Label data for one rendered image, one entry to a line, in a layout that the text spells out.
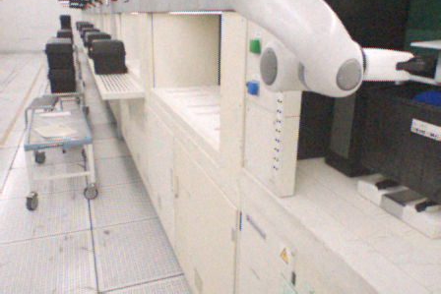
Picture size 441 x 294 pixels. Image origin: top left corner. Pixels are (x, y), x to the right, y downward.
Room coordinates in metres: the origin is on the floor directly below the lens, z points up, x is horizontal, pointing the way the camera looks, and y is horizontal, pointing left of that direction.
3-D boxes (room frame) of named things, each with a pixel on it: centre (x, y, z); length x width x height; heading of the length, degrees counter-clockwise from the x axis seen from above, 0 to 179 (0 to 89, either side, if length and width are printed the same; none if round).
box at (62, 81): (4.05, 1.70, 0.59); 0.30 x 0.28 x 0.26; 21
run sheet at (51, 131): (2.59, 1.17, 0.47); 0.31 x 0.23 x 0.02; 42
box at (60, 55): (4.05, 1.69, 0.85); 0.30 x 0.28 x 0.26; 20
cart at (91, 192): (2.76, 1.21, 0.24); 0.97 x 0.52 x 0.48; 23
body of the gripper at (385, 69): (0.69, -0.27, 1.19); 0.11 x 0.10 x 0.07; 111
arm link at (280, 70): (0.64, -0.14, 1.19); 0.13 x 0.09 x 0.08; 111
